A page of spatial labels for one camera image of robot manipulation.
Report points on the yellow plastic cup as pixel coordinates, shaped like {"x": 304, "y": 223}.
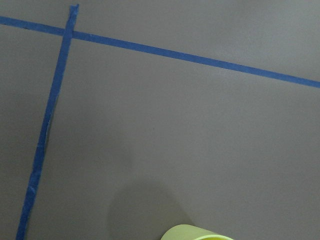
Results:
{"x": 190, "y": 232}

